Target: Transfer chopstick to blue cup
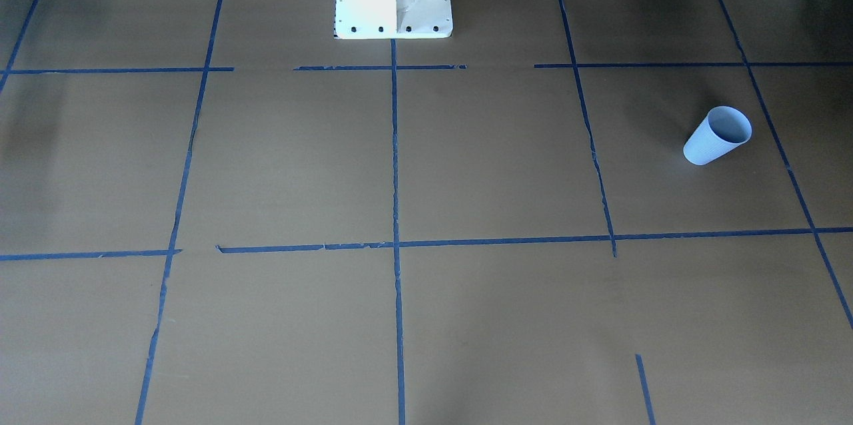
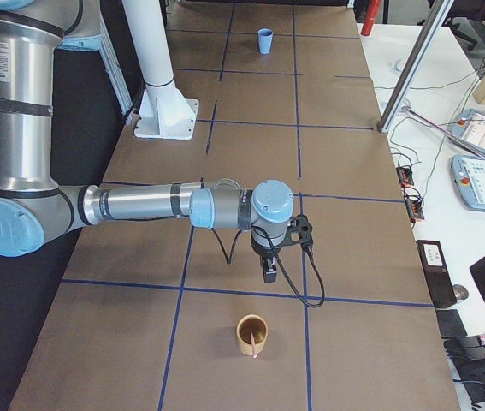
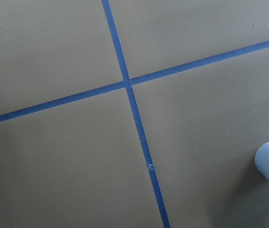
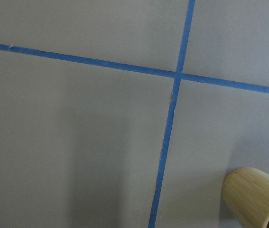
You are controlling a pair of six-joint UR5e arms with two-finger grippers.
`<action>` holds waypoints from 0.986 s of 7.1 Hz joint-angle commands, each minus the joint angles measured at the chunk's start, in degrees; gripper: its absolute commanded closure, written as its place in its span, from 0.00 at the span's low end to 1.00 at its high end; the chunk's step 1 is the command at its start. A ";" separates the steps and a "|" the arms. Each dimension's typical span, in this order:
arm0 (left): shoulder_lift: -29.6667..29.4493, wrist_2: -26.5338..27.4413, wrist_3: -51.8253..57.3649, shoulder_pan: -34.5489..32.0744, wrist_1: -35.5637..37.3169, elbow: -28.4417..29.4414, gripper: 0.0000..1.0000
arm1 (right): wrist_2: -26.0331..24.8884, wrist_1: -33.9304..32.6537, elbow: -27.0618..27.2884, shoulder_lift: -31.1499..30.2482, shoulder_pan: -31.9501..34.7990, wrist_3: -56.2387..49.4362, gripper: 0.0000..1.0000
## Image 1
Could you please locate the light blue ribbed cup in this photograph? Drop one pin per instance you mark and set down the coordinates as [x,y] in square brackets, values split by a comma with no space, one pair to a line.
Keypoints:
[722,130]

